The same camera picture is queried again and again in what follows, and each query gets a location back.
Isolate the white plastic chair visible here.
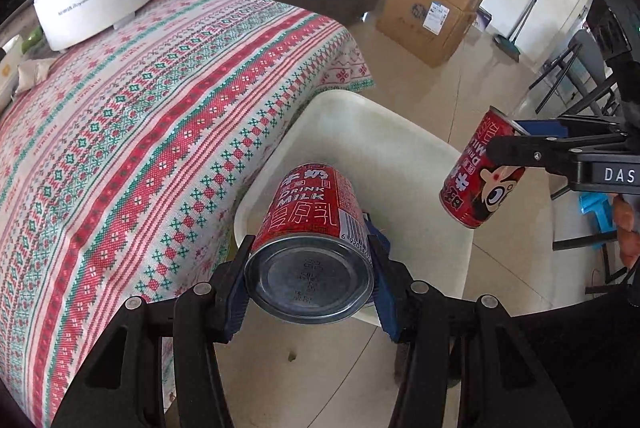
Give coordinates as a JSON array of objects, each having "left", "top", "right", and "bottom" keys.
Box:
[{"left": 165, "top": 89, "right": 473, "bottom": 428}]

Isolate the black metal chair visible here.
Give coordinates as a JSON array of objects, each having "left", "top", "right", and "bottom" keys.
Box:
[{"left": 527, "top": 28, "right": 626, "bottom": 119}]

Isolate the red milk can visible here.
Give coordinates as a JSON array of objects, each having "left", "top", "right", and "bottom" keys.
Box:
[
  {"left": 244, "top": 163, "right": 376, "bottom": 323},
  {"left": 439, "top": 106, "right": 526, "bottom": 229}
]

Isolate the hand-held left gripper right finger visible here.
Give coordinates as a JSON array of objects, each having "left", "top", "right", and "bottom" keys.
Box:
[{"left": 362, "top": 211, "right": 576, "bottom": 428}]

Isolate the crumpled grey plastic wrapper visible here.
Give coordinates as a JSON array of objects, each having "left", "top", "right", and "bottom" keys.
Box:
[{"left": 17, "top": 57, "right": 56, "bottom": 95}]

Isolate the white dish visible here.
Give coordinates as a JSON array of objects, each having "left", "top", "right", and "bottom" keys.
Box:
[{"left": 0, "top": 58, "right": 23, "bottom": 106}]

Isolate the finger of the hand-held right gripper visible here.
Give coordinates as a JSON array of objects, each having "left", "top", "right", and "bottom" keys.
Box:
[
  {"left": 515, "top": 117, "right": 628, "bottom": 144},
  {"left": 486, "top": 134, "right": 583, "bottom": 176}
]

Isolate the person's dark clothing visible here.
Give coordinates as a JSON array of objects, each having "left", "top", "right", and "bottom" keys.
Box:
[{"left": 495, "top": 268, "right": 640, "bottom": 428}]

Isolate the broom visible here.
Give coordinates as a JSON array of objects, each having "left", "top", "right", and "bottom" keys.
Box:
[{"left": 494, "top": 0, "right": 541, "bottom": 59}]

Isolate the person's right hand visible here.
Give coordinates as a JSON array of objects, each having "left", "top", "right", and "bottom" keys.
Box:
[{"left": 612, "top": 195, "right": 640, "bottom": 270}]

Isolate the blue plastic stool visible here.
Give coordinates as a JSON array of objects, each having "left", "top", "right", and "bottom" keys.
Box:
[{"left": 579, "top": 195, "right": 617, "bottom": 250}]

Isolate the white bowl green handle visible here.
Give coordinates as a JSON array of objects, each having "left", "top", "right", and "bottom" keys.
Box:
[{"left": 0, "top": 27, "right": 45, "bottom": 74}]

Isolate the red green patterned tablecloth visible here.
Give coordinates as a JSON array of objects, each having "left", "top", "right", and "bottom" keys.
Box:
[{"left": 0, "top": 0, "right": 375, "bottom": 428}]

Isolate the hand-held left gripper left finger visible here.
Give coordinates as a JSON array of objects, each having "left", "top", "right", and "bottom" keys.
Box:
[{"left": 50, "top": 234, "right": 256, "bottom": 428}]

